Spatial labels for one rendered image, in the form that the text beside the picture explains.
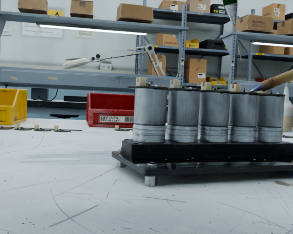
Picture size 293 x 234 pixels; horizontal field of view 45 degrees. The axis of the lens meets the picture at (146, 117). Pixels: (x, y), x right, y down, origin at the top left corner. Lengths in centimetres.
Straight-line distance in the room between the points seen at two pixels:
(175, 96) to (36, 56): 454
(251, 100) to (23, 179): 18
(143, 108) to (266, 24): 285
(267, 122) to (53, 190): 19
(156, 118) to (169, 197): 8
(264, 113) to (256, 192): 10
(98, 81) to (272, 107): 232
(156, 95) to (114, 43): 454
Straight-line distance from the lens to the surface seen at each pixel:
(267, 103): 31
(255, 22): 303
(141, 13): 276
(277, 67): 550
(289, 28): 318
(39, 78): 261
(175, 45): 442
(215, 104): 28
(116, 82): 261
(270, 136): 31
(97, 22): 269
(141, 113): 26
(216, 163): 25
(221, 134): 28
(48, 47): 478
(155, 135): 26
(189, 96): 27
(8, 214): 17
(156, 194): 20
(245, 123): 30
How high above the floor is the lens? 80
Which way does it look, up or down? 3 degrees down
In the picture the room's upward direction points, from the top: 3 degrees clockwise
